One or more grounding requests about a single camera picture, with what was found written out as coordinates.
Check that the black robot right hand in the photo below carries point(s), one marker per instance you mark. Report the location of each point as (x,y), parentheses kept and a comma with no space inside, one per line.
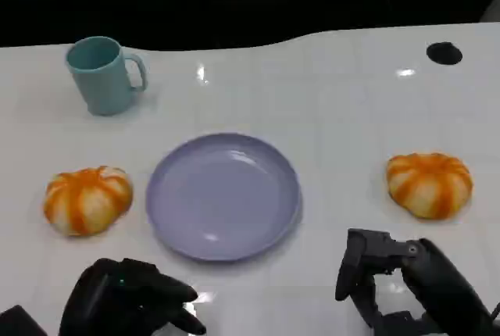
(433,285)

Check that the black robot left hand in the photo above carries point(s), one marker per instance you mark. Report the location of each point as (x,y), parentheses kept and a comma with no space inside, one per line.
(117,297)

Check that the orange and white bread roll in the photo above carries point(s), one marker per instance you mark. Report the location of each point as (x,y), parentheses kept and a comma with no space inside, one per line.
(429,185)
(88,201)

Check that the lilac plate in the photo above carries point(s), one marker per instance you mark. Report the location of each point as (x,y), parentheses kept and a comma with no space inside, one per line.
(222,199)

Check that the pale green mug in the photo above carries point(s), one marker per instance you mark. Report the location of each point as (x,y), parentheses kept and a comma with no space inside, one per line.
(103,78)

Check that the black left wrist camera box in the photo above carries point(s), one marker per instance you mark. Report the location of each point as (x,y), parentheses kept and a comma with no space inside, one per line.
(19,322)

